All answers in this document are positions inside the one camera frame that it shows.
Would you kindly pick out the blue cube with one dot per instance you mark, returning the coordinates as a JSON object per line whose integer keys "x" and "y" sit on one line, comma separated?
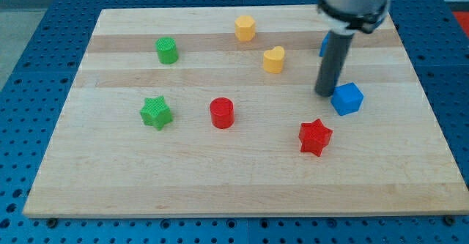
{"x": 347, "y": 99}

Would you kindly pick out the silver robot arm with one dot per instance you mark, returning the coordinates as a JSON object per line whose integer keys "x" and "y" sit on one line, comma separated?
{"x": 346, "y": 17}

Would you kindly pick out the green star block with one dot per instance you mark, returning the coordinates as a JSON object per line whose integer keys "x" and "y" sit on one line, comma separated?
{"x": 155, "y": 112}

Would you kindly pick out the red star block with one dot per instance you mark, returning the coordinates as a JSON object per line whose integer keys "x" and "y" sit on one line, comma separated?
{"x": 314, "y": 137}

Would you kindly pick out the red cylinder block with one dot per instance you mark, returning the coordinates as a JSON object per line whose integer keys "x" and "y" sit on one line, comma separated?
{"x": 222, "y": 112}

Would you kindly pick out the wooden board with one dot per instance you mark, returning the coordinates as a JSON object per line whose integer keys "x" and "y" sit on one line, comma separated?
{"x": 389, "y": 158}

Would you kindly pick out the yellow heart block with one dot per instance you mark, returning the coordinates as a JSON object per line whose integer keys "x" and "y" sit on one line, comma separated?
{"x": 273, "y": 60}

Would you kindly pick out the yellow hexagon block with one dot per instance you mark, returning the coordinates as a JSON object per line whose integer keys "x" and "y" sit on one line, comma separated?
{"x": 245, "y": 28}

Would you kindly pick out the green cylinder block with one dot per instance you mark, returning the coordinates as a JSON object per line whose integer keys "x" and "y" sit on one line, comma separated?
{"x": 167, "y": 50}

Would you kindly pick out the blue block behind rod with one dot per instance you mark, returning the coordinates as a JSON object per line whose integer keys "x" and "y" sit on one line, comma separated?
{"x": 324, "y": 45}

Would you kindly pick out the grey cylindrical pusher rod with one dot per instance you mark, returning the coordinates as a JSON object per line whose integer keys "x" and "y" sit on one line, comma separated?
{"x": 332, "y": 63}

